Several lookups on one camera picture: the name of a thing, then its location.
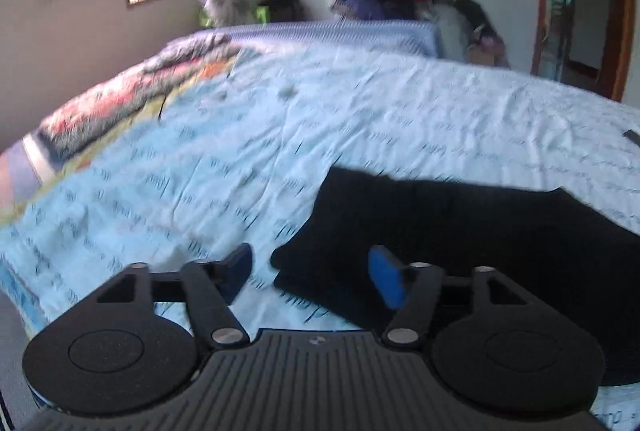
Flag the white script-print bed quilt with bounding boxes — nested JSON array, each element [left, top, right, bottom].
[[1, 46, 639, 430]]

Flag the white patterned pillow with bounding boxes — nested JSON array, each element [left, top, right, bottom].
[[193, 0, 252, 29]]

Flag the colourful folded blanket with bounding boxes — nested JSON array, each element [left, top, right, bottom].
[[1, 33, 240, 221]]

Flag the black smartphone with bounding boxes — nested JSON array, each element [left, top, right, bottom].
[[624, 130, 640, 144]]

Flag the black pants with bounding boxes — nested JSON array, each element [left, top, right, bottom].
[[270, 167, 639, 385]]

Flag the wooden door frame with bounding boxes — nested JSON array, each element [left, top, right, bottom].
[[532, 0, 639, 102]]

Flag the green plastic stool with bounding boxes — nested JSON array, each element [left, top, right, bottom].
[[198, 6, 270, 29]]

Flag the black bag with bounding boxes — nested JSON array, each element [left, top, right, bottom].
[[258, 0, 306, 22]]

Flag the blue striped bed sheet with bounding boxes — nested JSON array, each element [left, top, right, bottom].
[[198, 20, 445, 59]]

